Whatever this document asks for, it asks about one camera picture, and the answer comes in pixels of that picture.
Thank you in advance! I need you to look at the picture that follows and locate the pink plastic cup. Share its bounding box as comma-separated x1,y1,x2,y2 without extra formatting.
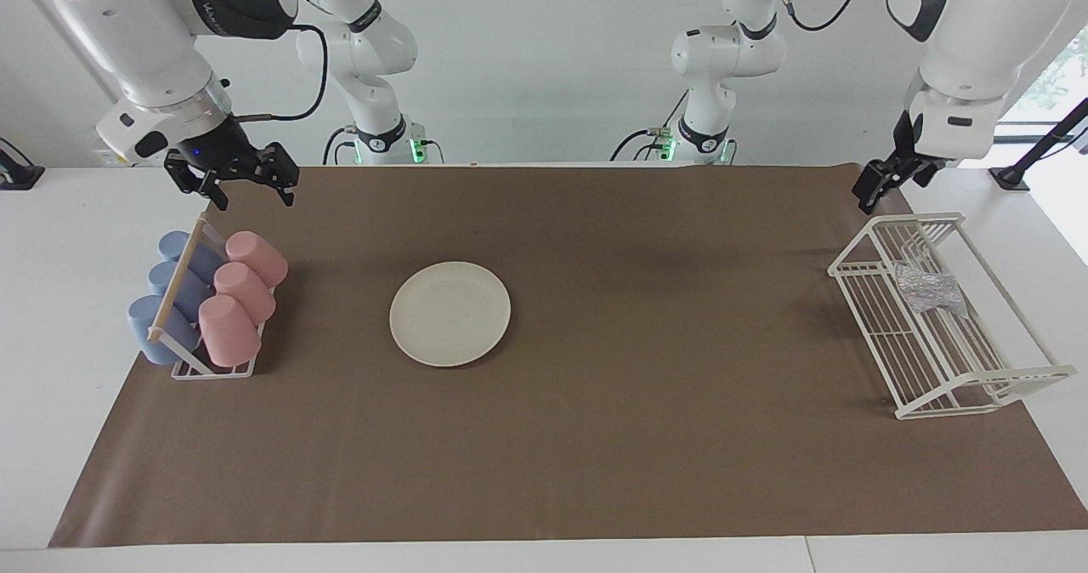
213,262,277,325
225,231,289,289
198,294,263,368

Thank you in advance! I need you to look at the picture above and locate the white wire dish rack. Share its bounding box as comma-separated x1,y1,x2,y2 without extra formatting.
828,212,1077,421

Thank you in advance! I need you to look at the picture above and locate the white cup rack wooden bar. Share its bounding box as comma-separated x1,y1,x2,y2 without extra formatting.
147,213,266,380

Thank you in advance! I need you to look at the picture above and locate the brown table mat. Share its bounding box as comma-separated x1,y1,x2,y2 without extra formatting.
48,165,1088,548

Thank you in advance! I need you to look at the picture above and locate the clear plastic wrap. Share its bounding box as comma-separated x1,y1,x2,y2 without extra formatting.
895,263,969,320

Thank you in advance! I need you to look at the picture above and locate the cream round plate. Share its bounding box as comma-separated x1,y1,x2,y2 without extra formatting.
389,261,512,368

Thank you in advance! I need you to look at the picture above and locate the blue plastic cup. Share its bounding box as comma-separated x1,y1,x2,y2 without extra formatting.
158,231,225,283
127,295,202,365
148,260,215,321

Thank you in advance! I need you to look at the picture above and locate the black left base cable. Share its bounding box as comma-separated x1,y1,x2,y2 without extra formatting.
609,88,691,163

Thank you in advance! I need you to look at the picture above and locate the black table clamp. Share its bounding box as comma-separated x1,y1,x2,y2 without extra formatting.
0,138,45,191

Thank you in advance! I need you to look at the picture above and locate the black right base cable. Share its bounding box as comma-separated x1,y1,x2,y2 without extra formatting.
321,127,360,166

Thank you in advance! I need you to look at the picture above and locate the black base cable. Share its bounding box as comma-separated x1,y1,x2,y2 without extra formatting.
609,88,691,163
321,127,360,166

